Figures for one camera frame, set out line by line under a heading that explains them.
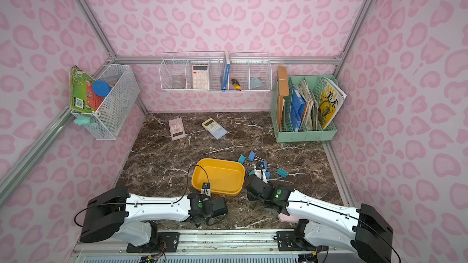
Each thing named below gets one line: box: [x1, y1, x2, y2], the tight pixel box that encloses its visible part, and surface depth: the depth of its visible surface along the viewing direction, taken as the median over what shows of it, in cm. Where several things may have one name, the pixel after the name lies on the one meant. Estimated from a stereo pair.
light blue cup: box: [249, 77, 263, 89], surface depth 102 cm
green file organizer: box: [269, 74, 339, 144], surface depth 102 cm
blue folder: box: [290, 85, 306, 133], surface depth 99 cm
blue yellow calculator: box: [201, 117, 228, 141], surface depth 112 cm
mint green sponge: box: [73, 113, 91, 127], surface depth 64 cm
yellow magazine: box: [317, 76, 347, 130], surface depth 100 cm
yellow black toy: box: [230, 78, 242, 92], surface depth 94 cm
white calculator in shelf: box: [192, 65, 209, 89], surface depth 96 cm
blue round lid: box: [92, 80, 111, 97], surface depth 77 cm
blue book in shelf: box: [220, 51, 231, 93], surface depth 88 cm
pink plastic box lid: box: [278, 212, 308, 223], surface depth 78 cm
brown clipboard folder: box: [276, 65, 290, 130], surface depth 88 cm
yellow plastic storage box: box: [191, 157, 246, 197], surface depth 92 cm
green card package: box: [69, 65, 104, 113], surface depth 72 cm
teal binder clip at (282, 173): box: [276, 168, 289, 179], surface depth 94 cm
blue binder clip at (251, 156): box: [247, 150, 256, 162], surface depth 100 cm
